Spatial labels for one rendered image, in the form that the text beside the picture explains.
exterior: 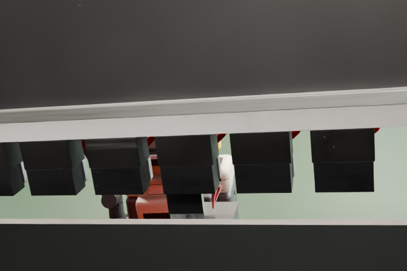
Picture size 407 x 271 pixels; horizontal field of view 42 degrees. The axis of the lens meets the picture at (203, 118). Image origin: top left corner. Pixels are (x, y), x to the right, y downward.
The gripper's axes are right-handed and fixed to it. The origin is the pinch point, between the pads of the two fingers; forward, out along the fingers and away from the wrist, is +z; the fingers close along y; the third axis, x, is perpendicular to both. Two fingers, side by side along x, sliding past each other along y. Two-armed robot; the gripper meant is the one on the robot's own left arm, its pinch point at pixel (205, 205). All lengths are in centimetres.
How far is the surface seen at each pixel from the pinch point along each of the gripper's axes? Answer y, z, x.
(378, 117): 51, -17, -36
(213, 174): 9.3, -6.3, -28.5
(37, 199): -209, -26, 250
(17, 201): -225, -24, 246
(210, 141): 9.8, -14.2, -33.6
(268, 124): 24.9, -17.1, -35.7
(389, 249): 47, 12, -75
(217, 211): 3.3, 1.5, 3.8
